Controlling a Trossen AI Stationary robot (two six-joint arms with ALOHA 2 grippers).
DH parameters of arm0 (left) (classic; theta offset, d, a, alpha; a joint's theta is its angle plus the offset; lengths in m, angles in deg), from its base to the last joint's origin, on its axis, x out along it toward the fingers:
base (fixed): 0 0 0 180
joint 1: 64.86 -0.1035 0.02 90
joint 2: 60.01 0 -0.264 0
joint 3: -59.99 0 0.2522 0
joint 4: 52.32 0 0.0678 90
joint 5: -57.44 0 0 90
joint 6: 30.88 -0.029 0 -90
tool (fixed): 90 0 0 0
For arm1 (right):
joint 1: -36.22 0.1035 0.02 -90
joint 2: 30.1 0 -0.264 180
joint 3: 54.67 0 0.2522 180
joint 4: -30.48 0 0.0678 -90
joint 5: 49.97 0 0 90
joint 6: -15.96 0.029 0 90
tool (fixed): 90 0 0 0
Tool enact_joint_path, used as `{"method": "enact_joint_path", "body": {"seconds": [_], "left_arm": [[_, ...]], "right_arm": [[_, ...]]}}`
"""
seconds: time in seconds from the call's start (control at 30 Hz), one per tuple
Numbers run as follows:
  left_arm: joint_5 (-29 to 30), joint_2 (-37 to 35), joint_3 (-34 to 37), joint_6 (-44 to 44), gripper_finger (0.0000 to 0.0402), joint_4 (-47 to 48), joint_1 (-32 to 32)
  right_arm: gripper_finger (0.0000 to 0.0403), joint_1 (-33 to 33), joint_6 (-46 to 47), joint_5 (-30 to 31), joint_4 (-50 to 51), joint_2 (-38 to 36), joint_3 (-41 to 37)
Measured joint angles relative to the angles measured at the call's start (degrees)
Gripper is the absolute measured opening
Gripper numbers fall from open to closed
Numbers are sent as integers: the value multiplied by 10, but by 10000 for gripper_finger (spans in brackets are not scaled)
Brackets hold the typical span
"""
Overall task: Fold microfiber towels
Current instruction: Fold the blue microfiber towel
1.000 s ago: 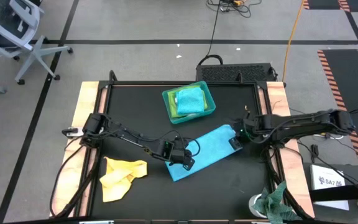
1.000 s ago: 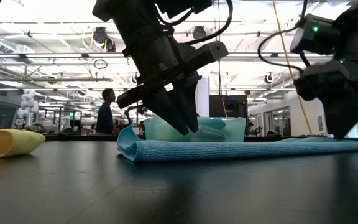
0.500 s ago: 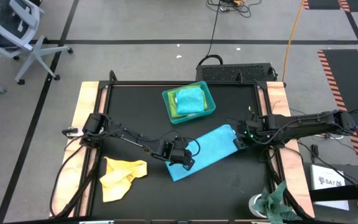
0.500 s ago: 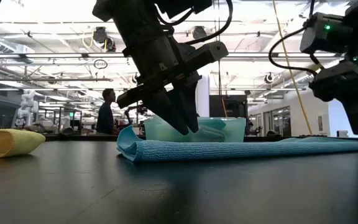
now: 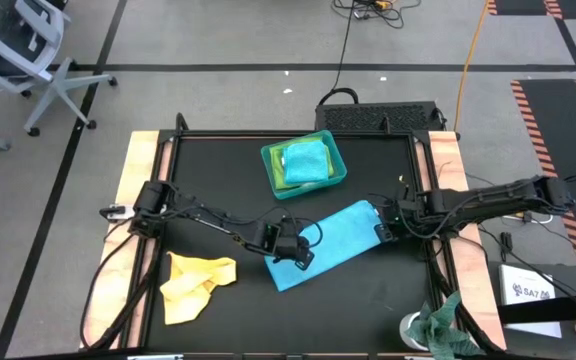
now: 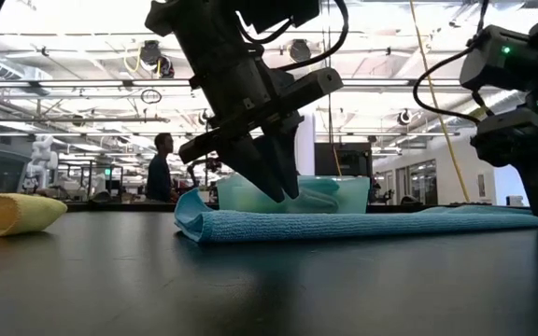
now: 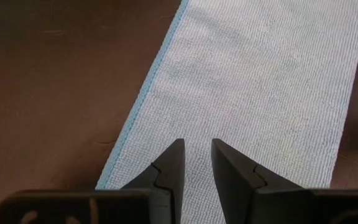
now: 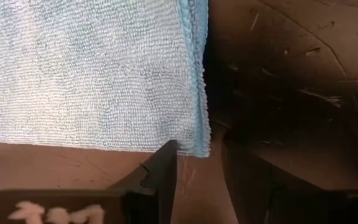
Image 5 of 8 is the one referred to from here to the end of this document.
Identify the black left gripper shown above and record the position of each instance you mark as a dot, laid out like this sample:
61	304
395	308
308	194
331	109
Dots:
285	240

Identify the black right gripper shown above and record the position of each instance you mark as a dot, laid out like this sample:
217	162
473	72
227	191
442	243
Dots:
408	217

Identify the light blue microfiber towel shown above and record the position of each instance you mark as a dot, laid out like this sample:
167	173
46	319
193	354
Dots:
338	240

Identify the green microfiber towel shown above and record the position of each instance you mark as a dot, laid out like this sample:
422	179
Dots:
275	170

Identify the yellow microfiber towel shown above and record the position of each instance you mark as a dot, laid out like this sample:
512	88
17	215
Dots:
188	290

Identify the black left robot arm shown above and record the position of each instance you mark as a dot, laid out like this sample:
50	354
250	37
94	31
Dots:
208	220

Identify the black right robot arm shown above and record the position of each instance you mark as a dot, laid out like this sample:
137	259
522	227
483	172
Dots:
498	197

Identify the yellow tape tag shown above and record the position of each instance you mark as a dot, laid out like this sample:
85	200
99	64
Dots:
402	178

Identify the teal plastic bin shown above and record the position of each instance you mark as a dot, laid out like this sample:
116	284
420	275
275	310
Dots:
308	192

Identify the wooden table side board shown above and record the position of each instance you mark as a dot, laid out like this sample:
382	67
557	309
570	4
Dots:
448	155
113	270

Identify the white plant pot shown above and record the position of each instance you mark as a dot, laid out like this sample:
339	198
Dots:
408	332

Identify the green artificial plant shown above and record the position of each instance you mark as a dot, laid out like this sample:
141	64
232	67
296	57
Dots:
443	330

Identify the black perforated computer case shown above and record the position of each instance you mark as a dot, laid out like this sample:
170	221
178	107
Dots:
378	117

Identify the black power adapter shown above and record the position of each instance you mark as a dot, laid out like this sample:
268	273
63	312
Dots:
506	240

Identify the white printed paper sign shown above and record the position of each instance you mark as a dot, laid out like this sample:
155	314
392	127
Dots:
528	295

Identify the black striped floor mat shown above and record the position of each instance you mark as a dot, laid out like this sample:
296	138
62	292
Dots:
523	6
563	150

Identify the grey office chair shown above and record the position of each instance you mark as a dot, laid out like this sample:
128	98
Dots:
18	45

